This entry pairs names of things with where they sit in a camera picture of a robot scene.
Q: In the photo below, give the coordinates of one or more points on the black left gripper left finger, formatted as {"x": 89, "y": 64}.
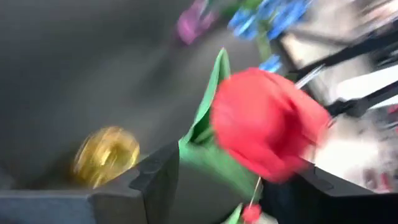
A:
{"x": 149, "y": 193}

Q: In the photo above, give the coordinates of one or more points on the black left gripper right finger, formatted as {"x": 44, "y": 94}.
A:
{"x": 326, "y": 202}

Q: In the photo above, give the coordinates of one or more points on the gold textured glass vase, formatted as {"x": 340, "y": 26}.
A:
{"x": 105, "y": 155}

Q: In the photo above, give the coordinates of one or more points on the purple ribbed glass vase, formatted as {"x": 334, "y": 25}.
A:
{"x": 194, "y": 23}

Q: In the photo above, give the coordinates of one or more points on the small red flower bud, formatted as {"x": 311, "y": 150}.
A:
{"x": 251, "y": 213}

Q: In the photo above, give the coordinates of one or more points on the blue artificial flower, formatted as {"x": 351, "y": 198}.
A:
{"x": 273, "y": 15}
{"x": 271, "y": 63}

